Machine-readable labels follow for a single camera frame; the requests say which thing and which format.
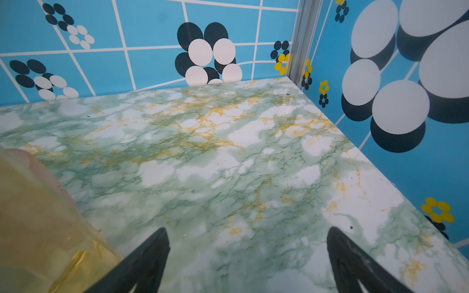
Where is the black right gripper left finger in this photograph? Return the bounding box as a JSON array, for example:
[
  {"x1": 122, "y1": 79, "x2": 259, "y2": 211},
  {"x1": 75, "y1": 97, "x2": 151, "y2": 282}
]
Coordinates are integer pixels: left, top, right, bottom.
[{"x1": 87, "y1": 228, "x2": 171, "y2": 293}]

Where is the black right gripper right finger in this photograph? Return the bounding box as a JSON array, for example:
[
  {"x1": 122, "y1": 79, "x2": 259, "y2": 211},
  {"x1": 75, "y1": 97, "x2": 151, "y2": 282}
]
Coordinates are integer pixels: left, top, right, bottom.
[{"x1": 327, "y1": 227, "x2": 411, "y2": 293}]

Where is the yellow glass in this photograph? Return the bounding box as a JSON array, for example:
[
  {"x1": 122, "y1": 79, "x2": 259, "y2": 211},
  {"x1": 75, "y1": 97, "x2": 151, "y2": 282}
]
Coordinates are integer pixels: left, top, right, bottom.
[{"x1": 1, "y1": 149, "x2": 122, "y2": 293}]

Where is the aluminium corner post right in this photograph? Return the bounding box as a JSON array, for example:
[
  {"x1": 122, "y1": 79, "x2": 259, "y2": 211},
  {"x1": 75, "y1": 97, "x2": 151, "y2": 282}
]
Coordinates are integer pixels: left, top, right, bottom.
[{"x1": 287, "y1": 0, "x2": 323, "y2": 87}]

